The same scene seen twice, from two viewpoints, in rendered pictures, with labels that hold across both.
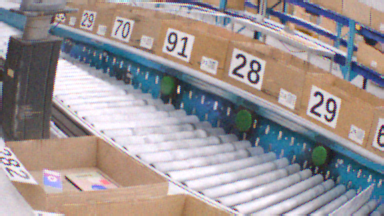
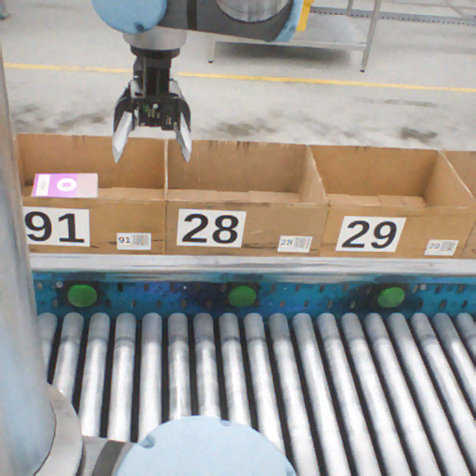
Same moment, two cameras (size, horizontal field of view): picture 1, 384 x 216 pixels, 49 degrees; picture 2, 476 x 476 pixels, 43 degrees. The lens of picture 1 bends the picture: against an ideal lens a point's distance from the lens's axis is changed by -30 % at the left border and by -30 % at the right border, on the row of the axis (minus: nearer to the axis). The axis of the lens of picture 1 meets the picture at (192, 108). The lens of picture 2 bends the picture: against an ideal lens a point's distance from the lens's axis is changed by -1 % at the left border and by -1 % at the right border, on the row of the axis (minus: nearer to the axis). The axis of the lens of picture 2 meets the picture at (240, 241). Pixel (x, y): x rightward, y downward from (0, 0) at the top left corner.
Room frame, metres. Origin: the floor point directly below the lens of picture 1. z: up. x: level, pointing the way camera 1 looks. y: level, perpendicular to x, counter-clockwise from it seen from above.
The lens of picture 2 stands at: (1.27, 0.72, 1.86)
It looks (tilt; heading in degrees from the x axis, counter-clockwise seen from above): 38 degrees down; 307
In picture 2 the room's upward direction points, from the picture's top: 7 degrees clockwise
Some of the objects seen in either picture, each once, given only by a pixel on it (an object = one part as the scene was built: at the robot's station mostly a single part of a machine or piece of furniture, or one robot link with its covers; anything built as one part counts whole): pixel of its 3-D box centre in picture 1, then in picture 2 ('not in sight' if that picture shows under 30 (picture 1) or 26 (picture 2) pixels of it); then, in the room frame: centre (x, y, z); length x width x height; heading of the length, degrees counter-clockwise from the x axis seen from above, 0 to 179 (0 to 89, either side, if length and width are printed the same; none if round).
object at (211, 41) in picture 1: (214, 49); (88, 192); (2.34, -0.04, 0.96); 0.39 x 0.29 x 0.17; 47
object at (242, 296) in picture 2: (243, 120); (242, 297); (1.91, -0.18, 0.81); 0.07 x 0.01 x 0.07; 47
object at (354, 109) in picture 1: (350, 110); (381, 200); (1.81, -0.61, 0.96); 0.39 x 0.29 x 0.17; 47
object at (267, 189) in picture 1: (270, 190); (398, 392); (1.49, -0.28, 0.72); 0.52 x 0.05 x 0.05; 137
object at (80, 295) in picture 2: (166, 85); (82, 296); (2.18, 0.11, 0.81); 0.07 x 0.01 x 0.07; 47
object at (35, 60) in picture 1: (26, 85); not in sight; (1.40, 0.53, 0.91); 0.26 x 0.26 x 0.33; 50
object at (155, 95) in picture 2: not in sight; (154, 84); (1.89, 0.15, 1.48); 0.09 x 0.08 x 0.12; 143
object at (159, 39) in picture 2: not in sight; (157, 27); (1.89, 0.14, 1.56); 0.10 x 0.09 x 0.05; 53
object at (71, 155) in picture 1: (74, 179); not in sight; (1.09, 0.24, 0.80); 0.38 x 0.28 x 0.10; 139
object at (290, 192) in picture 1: (283, 196); (424, 391); (1.45, -0.33, 0.72); 0.52 x 0.05 x 0.05; 137
